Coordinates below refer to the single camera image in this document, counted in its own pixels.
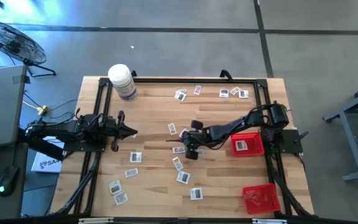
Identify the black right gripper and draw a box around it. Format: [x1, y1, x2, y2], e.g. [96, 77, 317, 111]
[165, 119, 210, 161]

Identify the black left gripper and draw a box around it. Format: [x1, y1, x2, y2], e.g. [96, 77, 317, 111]
[103, 110, 139, 152]

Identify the white wipes canister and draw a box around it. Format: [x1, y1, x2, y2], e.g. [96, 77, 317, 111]
[108, 63, 138, 101]

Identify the red plastic basket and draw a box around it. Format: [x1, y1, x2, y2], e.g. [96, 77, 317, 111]
[230, 131, 265, 157]
[242, 183, 282, 215]

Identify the white cardboard box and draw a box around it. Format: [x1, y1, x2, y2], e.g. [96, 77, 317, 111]
[30, 136, 65, 174]

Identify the grey tape piece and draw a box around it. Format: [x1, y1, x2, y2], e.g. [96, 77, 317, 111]
[12, 74, 31, 85]

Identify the black computer mouse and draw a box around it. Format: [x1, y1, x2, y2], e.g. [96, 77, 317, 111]
[0, 165, 20, 197]

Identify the black floor fan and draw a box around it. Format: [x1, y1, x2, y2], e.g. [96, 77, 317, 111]
[0, 19, 57, 78]

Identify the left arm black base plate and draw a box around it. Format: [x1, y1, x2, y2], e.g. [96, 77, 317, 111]
[63, 136, 107, 153]

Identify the white metal bracket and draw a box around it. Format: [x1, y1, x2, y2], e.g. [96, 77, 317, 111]
[78, 217, 114, 224]
[252, 218, 288, 224]

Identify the yellow cable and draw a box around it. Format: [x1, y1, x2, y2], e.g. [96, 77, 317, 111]
[22, 100, 40, 110]

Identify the grey metal table frame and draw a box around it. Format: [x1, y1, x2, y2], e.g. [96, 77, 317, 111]
[323, 79, 358, 183]

